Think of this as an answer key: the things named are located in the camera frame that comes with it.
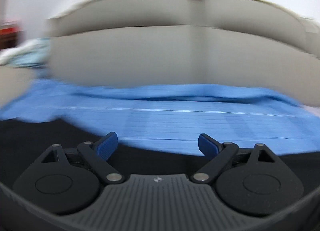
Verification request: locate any blue plaid cloth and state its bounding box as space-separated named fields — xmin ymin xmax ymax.
xmin=1 ymin=79 xmax=319 ymax=155

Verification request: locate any beige sofa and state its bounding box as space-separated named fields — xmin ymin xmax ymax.
xmin=0 ymin=0 xmax=320 ymax=108

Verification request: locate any light blue garment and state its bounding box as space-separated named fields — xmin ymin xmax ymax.
xmin=1 ymin=38 xmax=50 ymax=68

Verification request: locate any wooden furniture at left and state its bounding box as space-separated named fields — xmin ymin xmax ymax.
xmin=0 ymin=0 xmax=26 ymax=51

